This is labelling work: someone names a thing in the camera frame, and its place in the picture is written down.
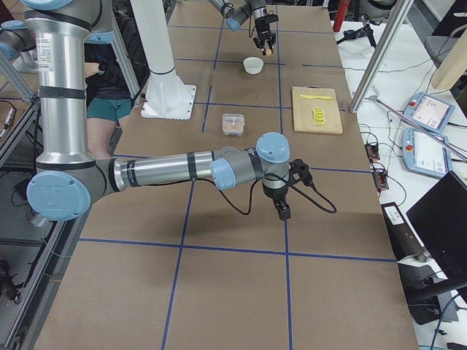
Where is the red bottle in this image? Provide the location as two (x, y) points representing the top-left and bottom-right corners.
(333, 0), (350, 33)

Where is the yellow plastic knife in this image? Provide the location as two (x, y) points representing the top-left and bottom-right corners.
(300, 94), (333, 101)

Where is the white round bowl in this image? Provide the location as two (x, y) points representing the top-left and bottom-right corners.
(243, 57), (264, 75)

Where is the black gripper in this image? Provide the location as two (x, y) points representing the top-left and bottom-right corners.
(253, 14), (277, 55)
(268, 189), (291, 220)

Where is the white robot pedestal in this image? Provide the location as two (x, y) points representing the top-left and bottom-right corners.
(131, 0), (196, 120)

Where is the seated person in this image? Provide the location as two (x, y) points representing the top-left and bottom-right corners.
(85, 44), (132, 159)

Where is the aluminium frame post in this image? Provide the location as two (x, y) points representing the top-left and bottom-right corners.
(350, 0), (414, 113)

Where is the wooden cutting board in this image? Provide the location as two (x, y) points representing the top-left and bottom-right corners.
(292, 87), (343, 135)

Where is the black laptop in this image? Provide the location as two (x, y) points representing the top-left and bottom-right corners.
(406, 171), (466, 278)

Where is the clear plastic egg box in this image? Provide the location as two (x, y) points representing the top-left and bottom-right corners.
(222, 113), (245, 136)

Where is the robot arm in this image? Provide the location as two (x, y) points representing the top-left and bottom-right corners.
(209, 0), (279, 56)
(22, 1), (291, 222)

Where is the near teach pendant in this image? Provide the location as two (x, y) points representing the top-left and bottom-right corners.
(402, 128), (453, 179)

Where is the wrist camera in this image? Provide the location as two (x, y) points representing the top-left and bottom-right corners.
(289, 158), (314, 187)

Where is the teach pendant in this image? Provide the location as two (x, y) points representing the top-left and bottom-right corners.
(402, 128), (453, 179)
(404, 92), (455, 134)

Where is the black tripod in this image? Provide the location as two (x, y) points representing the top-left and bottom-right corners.
(336, 15), (379, 49)

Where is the far teach pendant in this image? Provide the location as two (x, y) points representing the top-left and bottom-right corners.
(404, 92), (455, 134)

